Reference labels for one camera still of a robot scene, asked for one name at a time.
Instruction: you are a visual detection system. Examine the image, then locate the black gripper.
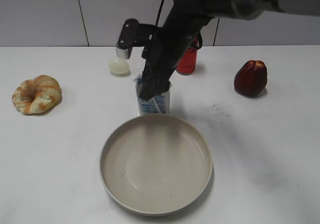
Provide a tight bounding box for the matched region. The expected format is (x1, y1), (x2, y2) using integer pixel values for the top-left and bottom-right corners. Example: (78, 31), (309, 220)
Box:
(139, 6), (212, 100)

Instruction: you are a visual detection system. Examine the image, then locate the blue white milk carton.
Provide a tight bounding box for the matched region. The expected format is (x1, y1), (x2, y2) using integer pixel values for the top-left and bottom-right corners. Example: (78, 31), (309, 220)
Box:
(134, 74), (172, 116)

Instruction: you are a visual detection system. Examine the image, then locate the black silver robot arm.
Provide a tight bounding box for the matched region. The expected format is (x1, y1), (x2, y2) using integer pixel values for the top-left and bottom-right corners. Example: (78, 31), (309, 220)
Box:
(139, 0), (320, 100)

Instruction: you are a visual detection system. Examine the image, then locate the beige round plate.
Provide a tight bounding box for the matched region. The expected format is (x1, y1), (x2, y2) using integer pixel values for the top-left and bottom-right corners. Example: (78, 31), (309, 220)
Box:
(99, 114), (214, 216)

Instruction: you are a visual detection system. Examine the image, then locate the red soda can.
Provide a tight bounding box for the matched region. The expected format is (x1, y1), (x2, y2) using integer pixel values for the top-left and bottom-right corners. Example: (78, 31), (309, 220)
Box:
(176, 38), (199, 75)

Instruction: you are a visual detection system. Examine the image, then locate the pale white egg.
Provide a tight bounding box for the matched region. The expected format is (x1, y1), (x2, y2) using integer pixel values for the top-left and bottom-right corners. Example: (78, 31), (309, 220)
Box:
(107, 57), (130, 75)

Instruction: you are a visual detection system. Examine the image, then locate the dark red wax apple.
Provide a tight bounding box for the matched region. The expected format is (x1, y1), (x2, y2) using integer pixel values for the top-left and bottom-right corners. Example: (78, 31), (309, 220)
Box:
(233, 60), (268, 97)

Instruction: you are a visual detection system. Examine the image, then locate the orange striped croissant bread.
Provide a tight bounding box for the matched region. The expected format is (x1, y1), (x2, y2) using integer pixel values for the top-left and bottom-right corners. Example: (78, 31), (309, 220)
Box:
(11, 75), (62, 115)

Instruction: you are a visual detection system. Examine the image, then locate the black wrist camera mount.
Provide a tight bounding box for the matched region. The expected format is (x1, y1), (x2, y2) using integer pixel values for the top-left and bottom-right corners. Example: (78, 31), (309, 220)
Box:
(115, 18), (159, 60)

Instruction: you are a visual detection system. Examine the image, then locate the black cable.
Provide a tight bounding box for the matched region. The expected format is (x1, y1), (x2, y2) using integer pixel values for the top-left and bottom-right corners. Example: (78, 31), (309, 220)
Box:
(155, 0), (171, 26)

